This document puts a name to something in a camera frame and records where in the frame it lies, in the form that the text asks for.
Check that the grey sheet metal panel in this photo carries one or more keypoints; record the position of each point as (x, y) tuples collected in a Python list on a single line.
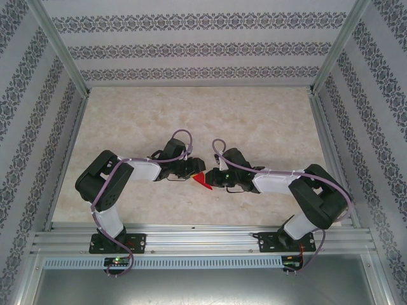
[(203, 289)]

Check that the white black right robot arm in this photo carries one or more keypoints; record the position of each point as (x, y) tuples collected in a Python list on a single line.
[(270, 184)]

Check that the aluminium mounting rail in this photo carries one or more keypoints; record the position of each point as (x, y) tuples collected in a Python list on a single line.
[(203, 238)]

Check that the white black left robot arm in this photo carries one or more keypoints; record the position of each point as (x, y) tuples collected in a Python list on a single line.
[(144, 170)]

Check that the red paper sheet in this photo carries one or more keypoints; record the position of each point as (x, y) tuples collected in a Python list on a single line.
[(201, 180)]

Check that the small dark circuit board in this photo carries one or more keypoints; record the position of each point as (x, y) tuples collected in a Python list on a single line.
[(291, 259)]

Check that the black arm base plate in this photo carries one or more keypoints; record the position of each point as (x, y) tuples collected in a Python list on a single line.
[(136, 243), (268, 243)]

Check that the aluminium frame post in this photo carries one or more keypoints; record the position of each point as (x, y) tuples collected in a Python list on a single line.
[(62, 47), (337, 47)]

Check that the aluminium side rail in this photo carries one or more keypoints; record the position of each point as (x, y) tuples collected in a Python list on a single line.
[(75, 127), (323, 127)]

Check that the circuit board with green light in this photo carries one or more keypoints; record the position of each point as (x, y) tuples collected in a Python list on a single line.
[(116, 261)]

